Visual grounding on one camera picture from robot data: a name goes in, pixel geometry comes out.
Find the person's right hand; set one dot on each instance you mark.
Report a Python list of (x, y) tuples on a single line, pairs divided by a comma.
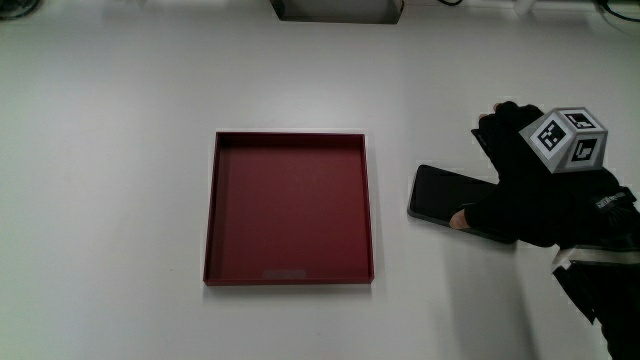
[(525, 200)]

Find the black smartphone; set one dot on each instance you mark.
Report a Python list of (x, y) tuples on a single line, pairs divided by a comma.
[(440, 192)]

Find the person's right forearm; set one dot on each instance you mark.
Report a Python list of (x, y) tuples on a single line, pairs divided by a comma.
[(615, 295)]

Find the white desk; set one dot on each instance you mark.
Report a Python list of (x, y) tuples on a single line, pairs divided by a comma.
[(125, 200)]

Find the dark red square tray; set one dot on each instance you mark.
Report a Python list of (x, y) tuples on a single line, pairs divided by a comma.
[(290, 210)]

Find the grey metal box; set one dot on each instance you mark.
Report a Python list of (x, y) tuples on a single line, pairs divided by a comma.
[(340, 11)]

